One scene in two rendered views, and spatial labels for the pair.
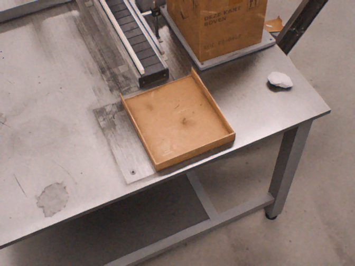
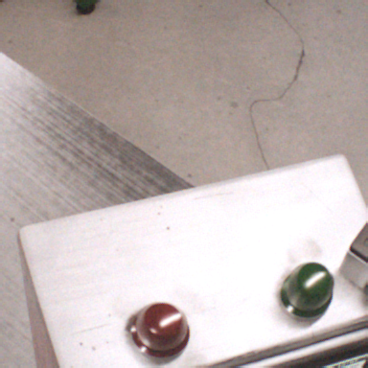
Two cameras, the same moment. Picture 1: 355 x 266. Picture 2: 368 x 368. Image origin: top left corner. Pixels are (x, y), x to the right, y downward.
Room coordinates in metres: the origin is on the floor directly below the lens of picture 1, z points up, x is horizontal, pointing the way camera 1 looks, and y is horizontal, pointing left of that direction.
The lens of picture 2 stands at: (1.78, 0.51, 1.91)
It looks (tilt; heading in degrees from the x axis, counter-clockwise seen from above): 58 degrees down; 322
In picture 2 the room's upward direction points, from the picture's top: 9 degrees clockwise
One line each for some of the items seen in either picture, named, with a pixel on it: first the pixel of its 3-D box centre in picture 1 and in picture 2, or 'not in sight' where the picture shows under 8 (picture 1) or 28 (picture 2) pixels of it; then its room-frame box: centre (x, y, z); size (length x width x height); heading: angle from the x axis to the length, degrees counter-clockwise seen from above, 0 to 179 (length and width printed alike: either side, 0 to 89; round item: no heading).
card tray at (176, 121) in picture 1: (175, 115); not in sight; (0.89, 0.01, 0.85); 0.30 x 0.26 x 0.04; 23
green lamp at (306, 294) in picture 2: not in sight; (310, 287); (1.91, 0.33, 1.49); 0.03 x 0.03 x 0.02
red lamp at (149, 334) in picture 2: not in sight; (161, 327); (1.93, 0.39, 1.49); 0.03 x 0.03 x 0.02
